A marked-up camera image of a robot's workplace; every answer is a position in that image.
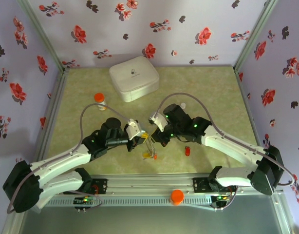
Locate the metal disc keyring with rings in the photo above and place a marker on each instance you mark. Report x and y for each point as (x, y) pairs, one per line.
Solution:
(150, 147)

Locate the yellow-capped key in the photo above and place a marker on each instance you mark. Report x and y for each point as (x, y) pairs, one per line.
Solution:
(146, 155)

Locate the red-capped key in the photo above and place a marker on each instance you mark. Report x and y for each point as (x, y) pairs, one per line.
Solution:
(187, 151)
(155, 156)

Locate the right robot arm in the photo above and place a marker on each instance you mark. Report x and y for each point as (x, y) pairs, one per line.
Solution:
(237, 151)

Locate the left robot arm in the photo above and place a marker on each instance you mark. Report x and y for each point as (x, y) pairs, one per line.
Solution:
(59, 161)

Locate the small white cap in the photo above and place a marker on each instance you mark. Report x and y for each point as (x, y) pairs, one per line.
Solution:
(183, 105)

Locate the orange-capped white pill bottle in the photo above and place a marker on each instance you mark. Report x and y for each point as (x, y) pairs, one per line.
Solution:
(99, 97)

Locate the white zip case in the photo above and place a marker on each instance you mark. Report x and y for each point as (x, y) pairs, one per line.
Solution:
(133, 78)

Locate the small circuit board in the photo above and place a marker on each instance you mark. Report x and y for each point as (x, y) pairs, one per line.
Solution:
(85, 200)
(221, 198)

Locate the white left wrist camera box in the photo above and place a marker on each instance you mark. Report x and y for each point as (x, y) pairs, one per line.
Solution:
(135, 129)

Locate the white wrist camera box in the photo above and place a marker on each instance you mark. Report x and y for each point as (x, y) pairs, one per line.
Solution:
(161, 123)
(135, 129)

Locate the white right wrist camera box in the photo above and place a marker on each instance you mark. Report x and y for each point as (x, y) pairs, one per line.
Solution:
(161, 123)

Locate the aluminium table edge rail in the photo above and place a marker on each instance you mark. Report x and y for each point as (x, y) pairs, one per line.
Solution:
(149, 182)

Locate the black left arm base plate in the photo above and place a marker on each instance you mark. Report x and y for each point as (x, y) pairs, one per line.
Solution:
(102, 186)

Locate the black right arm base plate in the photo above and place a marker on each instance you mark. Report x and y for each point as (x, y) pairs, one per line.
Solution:
(199, 185)

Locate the grey aluminium side rail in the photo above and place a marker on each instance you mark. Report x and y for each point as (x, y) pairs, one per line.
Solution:
(57, 95)

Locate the grey aluminium frame post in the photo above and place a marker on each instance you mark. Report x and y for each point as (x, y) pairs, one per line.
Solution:
(284, 219)
(253, 36)
(8, 229)
(43, 36)

